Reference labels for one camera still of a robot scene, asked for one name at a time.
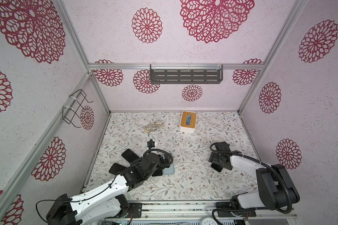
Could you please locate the light blue phone case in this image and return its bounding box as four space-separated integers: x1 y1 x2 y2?
161 154 175 175

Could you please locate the black phone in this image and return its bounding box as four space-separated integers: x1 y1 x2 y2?
122 149 140 163
109 163 126 175

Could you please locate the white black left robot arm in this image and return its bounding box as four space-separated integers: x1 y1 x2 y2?
46 149 174 225

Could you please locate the black phone near right arm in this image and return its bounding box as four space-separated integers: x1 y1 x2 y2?
211 163 223 173

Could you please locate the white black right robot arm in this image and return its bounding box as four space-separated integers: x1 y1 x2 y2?
208 142 300 216

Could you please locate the clear plastic bag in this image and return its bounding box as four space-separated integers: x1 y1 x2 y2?
144 121 165 134

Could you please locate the white wooden-top tissue box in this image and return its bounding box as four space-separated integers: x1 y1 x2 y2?
179 111 197 134

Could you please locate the round white gauge dial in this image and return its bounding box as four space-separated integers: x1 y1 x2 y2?
200 217 218 225

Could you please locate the black corrugated left cable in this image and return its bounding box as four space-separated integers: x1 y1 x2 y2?
142 148 174 169

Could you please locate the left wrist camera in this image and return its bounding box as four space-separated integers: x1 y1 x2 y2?
147 139 155 150

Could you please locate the aluminium front rail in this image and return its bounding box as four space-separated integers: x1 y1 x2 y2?
81 200 298 223

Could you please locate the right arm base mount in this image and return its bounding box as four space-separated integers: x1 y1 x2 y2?
216 198 256 218

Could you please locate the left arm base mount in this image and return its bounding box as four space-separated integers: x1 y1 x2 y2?
116 195 143 218

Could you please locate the grey slotted wall shelf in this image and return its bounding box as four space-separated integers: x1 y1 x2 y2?
149 65 223 84

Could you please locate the black wire wall basket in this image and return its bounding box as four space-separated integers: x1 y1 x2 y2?
62 89 95 130

